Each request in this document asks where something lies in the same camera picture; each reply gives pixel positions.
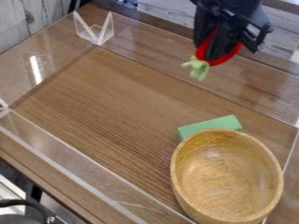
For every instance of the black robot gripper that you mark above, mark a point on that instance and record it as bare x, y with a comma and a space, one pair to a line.
240, 21

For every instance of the red plush strawberry toy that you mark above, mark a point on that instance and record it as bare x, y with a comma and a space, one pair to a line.
200, 64

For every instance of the green foam block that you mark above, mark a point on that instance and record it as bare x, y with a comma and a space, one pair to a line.
226, 122

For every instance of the wooden oval bowl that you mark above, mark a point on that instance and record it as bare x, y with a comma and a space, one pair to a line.
228, 179

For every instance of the clear acrylic corner bracket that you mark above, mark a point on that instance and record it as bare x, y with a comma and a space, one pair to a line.
95, 34

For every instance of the clear acrylic tray wall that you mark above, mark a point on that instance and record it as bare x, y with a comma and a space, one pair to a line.
89, 187

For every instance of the black metal table frame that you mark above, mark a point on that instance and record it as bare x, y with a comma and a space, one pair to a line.
47, 208

